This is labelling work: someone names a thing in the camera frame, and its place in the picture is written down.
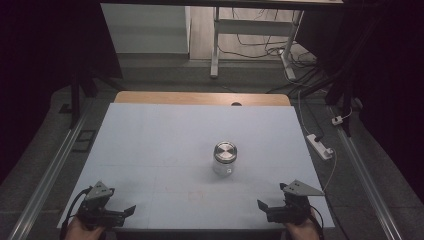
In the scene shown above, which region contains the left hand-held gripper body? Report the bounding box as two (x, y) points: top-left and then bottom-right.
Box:
(77, 180), (125, 231)

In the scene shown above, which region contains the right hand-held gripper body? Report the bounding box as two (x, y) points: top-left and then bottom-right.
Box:
(266, 179), (325, 226)

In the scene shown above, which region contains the clear glass jar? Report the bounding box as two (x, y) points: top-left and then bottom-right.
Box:
(212, 156), (236, 177)

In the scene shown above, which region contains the person's right hand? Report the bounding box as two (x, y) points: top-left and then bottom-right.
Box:
(284, 209), (322, 240)

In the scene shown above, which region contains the person's left hand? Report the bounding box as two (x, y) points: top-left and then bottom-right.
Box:
(64, 215), (105, 240)

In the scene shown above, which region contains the white power strip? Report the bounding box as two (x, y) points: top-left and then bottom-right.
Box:
(306, 133), (334, 161)

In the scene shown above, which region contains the black floor plate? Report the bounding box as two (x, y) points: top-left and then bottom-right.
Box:
(72, 129), (98, 153)

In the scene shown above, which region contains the wooden table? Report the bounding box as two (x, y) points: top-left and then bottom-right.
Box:
(113, 90), (292, 107)

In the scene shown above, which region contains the black curtain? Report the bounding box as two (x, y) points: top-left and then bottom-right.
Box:
(0, 0), (124, 186)
(296, 0), (424, 204)

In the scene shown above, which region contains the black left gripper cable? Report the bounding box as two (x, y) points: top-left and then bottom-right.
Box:
(59, 187), (93, 240)

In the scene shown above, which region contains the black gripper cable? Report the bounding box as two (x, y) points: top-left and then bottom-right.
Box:
(59, 187), (93, 240)
(309, 213), (326, 240)

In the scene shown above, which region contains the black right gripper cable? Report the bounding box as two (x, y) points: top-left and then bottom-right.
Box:
(309, 213), (326, 240)

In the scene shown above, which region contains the thin white cable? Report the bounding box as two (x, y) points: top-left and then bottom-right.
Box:
(297, 90), (338, 193)

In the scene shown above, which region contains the aluminium floor rail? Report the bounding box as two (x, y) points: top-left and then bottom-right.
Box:
(7, 99), (94, 240)
(328, 105), (405, 240)

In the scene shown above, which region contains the tangle of black floor cables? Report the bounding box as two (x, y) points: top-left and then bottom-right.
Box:
(218, 8), (321, 94)

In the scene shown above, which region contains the white desk frame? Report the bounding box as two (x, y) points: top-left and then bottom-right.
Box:
(209, 6), (305, 81)

